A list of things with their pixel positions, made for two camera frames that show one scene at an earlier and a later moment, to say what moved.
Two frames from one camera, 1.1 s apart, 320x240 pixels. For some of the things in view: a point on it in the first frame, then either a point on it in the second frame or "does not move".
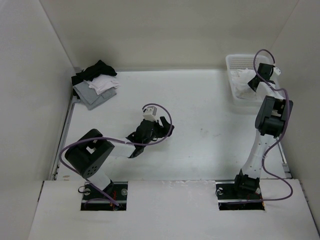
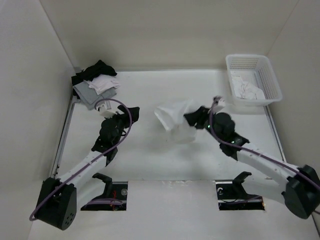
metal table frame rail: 74,99 does not move
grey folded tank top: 89,97 does not move
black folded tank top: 89,73 does not move
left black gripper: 162,132 to 134,112
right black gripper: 251,81 to 198,117
